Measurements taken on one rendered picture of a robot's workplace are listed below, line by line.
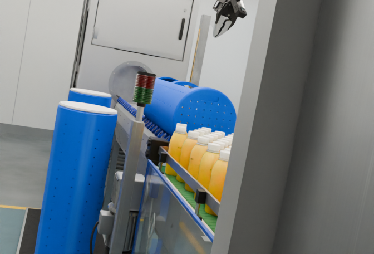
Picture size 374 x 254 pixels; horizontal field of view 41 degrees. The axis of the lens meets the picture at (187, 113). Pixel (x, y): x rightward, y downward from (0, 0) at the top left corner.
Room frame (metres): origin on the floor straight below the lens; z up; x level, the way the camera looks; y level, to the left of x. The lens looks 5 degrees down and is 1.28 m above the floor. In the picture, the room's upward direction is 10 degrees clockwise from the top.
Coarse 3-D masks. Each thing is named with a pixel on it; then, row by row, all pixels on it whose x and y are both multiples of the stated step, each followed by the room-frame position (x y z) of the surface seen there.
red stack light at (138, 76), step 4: (136, 76) 1.59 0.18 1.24; (140, 76) 1.58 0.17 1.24; (144, 76) 1.57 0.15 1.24; (148, 76) 1.58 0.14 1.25; (136, 80) 1.59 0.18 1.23; (140, 80) 1.58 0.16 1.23; (144, 80) 1.58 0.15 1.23; (148, 80) 1.58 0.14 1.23; (152, 80) 1.59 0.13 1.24; (136, 84) 1.59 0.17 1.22; (140, 84) 1.58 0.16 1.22; (144, 84) 1.58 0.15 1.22; (148, 84) 1.58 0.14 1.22; (152, 84) 1.59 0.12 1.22; (148, 88) 1.58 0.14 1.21; (152, 88) 1.59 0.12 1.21
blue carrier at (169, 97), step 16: (160, 80) 2.75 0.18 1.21; (176, 80) 2.90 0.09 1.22; (160, 96) 2.42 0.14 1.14; (176, 96) 2.17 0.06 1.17; (192, 96) 2.09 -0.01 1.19; (208, 96) 2.11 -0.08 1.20; (224, 96) 2.12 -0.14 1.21; (144, 112) 2.82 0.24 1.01; (160, 112) 2.32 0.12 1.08; (176, 112) 2.07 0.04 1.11; (192, 112) 2.09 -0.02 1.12; (208, 112) 2.11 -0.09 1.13; (224, 112) 2.14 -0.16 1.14; (192, 128) 2.09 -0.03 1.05; (224, 128) 2.13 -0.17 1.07
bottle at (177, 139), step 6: (180, 132) 1.82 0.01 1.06; (174, 138) 1.81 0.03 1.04; (180, 138) 1.81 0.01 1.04; (186, 138) 1.83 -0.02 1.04; (174, 144) 1.81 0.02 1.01; (180, 144) 1.80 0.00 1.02; (168, 150) 1.83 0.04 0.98; (174, 150) 1.81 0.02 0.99; (180, 150) 1.81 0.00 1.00; (174, 156) 1.80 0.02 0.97; (168, 168) 1.81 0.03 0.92; (174, 174) 1.80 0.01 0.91
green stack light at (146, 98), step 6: (138, 90) 1.58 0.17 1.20; (144, 90) 1.58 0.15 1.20; (150, 90) 1.59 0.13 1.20; (132, 96) 1.60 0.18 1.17; (138, 96) 1.58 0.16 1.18; (144, 96) 1.58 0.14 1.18; (150, 96) 1.59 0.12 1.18; (138, 102) 1.58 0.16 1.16; (144, 102) 1.58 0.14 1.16; (150, 102) 1.59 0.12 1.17
